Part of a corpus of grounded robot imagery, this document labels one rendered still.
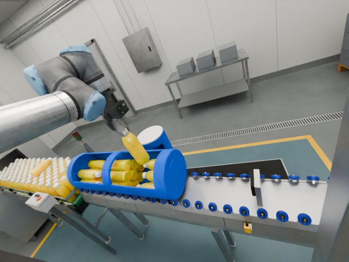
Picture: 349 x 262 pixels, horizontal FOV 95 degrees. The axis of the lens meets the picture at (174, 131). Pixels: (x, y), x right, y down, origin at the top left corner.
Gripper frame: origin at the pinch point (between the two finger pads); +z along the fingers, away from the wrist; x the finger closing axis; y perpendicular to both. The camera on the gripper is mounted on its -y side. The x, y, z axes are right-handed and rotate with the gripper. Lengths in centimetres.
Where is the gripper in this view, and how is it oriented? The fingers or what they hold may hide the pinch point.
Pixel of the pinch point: (123, 131)
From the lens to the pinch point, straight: 78.4
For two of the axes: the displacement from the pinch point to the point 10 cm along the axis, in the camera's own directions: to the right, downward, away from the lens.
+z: 3.6, 7.8, 5.1
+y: 8.8, -0.9, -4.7
